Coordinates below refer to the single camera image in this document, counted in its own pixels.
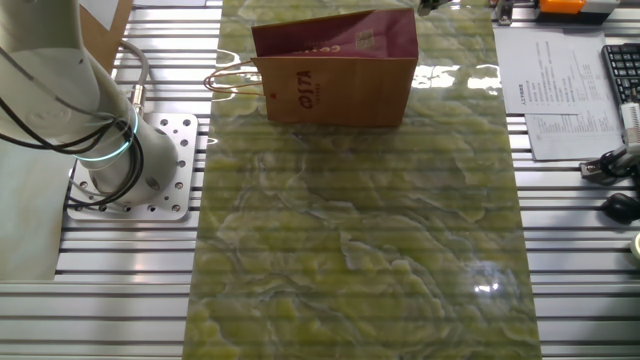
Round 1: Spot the black rounded plastic object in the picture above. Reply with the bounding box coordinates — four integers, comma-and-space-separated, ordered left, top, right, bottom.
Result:
599, 192, 640, 225

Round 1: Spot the orange and white device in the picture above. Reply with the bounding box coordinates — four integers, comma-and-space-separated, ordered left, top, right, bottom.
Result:
538, 0, 621, 25

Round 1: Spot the printed white paper sheet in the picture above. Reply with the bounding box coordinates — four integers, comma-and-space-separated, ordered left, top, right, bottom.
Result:
493, 27, 609, 116
524, 112, 624, 162
133, 0, 209, 7

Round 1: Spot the black keyboard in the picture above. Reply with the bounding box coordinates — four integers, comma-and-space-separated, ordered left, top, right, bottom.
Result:
601, 43, 640, 107

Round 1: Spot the green marble pattern mat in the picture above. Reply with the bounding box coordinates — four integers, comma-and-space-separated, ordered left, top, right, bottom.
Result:
182, 0, 544, 360

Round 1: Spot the brown cardboard board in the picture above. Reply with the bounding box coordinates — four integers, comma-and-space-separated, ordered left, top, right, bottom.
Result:
79, 0, 135, 74

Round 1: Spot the small grey metal bracket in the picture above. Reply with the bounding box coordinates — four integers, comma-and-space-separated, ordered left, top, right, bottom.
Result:
494, 0, 516, 26

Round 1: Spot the silver ribbed camera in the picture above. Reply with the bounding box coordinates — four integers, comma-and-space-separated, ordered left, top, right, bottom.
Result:
618, 102, 640, 147

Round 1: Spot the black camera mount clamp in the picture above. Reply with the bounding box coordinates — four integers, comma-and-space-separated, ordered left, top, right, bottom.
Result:
579, 144, 640, 187

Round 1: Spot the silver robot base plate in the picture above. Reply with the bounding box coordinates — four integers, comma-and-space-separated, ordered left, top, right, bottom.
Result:
66, 112, 200, 222

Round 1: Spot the grey base cable with connector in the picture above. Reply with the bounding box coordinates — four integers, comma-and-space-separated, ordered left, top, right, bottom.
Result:
118, 39, 151, 117

